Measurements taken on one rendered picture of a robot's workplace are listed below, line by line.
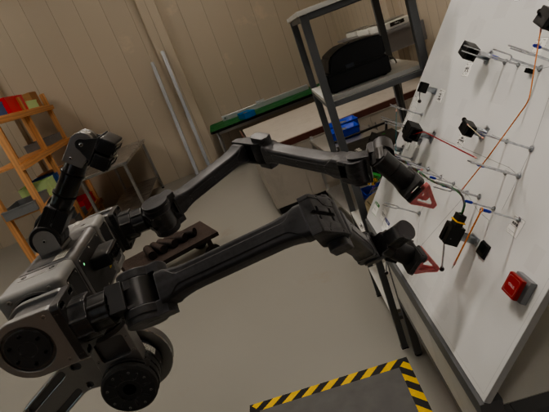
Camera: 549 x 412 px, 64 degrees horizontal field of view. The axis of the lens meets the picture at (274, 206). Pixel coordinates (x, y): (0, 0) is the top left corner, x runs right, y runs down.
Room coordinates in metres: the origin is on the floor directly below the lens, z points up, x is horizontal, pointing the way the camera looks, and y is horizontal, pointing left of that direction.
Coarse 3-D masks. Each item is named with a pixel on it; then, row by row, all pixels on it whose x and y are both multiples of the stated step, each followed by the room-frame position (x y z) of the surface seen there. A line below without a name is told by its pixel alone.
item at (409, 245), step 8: (400, 248) 1.06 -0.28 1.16; (408, 248) 1.07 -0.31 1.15; (416, 248) 1.07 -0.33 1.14; (392, 256) 1.07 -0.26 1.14; (400, 256) 1.06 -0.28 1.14; (408, 256) 1.06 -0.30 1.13; (416, 256) 1.05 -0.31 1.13; (408, 264) 1.06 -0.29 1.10; (416, 264) 1.03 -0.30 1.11; (408, 272) 1.04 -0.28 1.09
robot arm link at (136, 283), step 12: (144, 276) 0.76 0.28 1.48; (108, 288) 0.75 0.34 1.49; (120, 288) 0.74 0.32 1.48; (132, 288) 0.75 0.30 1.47; (144, 288) 0.75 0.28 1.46; (156, 288) 0.76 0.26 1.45; (108, 300) 0.73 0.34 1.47; (120, 300) 0.73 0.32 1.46; (132, 300) 0.73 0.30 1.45; (144, 300) 0.73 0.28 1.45; (156, 300) 0.74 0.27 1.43; (120, 312) 0.72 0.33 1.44
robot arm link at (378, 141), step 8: (368, 144) 1.16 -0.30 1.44; (376, 144) 1.13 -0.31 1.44; (384, 144) 1.11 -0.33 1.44; (392, 144) 1.13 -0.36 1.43; (360, 152) 1.09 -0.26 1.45; (368, 152) 1.12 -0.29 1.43; (392, 152) 1.10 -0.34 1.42; (352, 160) 1.07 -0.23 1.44; (368, 160) 1.06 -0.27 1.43; (368, 168) 1.07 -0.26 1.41
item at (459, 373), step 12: (372, 228) 1.82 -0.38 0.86; (396, 276) 1.47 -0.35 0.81; (408, 288) 1.29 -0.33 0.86; (420, 312) 1.19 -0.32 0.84; (432, 324) 1.08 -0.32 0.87; (432, 336) 1.09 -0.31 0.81; (444, 348) 0.98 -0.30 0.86; (456, 360) 0.92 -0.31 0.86; (456, 372) 0.91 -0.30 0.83; (468, 384) 0.83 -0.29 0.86; (468, 396) 0.85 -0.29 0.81; (480, 408) 0.77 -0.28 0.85; (492, 408) 0.77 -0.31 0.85; (504, 408) 0.76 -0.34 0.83
